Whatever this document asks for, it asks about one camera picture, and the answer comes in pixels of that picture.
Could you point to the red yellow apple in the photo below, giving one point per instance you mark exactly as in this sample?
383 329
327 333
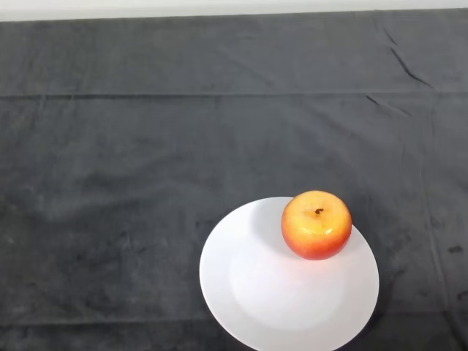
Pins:
316 225

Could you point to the white round plate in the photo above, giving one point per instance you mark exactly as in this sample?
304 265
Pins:
285 292

